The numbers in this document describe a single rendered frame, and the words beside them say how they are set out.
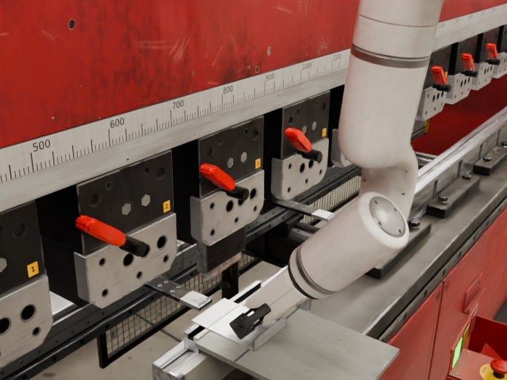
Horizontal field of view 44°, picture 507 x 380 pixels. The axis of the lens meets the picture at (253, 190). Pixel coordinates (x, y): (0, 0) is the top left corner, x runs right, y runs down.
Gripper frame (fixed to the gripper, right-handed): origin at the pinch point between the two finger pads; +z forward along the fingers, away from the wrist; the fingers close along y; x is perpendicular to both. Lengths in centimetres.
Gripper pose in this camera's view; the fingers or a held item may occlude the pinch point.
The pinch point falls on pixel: (253, 317)
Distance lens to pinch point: 101.2
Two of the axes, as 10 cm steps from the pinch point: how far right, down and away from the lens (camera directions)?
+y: -5.9, 3.1, -7.5
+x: 6.0, 7.9, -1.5
